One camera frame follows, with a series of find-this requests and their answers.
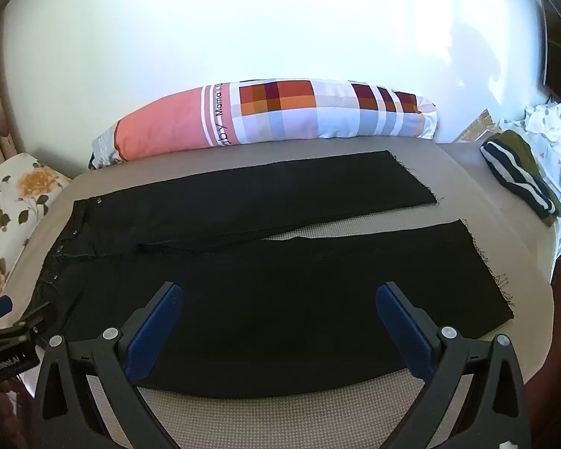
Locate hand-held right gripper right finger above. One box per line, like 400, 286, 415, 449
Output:
375, 281, 532, 449

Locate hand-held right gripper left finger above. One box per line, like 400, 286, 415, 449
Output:
34, 281, 184, 449

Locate black pants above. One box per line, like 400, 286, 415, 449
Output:
30, 150, 515, 391

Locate floral cushion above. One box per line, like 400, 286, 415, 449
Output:
0, 152, 73, 309

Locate beige bed mat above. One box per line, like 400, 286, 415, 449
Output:
9, 138, 559, 449

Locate dark striped garment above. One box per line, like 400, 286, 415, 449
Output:
479, 135, 559, 218

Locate pink checked long pillow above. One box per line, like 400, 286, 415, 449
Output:
88, 79, 440, 170

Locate olive green garment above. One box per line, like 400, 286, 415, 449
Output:
498, 130, 561, 227

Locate brown cardboard piece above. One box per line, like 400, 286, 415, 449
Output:
453, 109, 506, 143

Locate pile of clothes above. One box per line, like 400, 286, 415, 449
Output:
524, 100, 561, 263

